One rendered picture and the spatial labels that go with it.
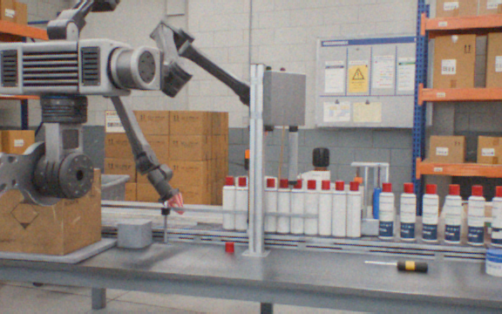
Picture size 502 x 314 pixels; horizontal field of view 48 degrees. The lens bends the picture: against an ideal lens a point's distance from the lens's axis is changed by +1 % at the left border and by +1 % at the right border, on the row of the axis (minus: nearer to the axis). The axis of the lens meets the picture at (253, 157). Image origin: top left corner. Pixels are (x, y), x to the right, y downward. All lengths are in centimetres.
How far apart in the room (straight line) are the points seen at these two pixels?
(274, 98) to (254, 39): 500
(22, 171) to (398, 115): 502
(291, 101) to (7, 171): 94
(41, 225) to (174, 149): 372
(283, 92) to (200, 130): 361
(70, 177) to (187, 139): 390
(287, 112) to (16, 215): 98
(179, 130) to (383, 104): 227
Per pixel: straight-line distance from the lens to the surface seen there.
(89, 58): 166
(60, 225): 197
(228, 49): 703
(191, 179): 558
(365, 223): 212
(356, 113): 636
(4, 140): 643
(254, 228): 199
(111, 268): 187
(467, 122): 637
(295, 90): 199
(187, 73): 177
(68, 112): 173
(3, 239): 211
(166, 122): 566
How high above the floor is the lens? 131
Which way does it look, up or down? 4 degrees down
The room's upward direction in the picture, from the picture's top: 1 degrees clockwise
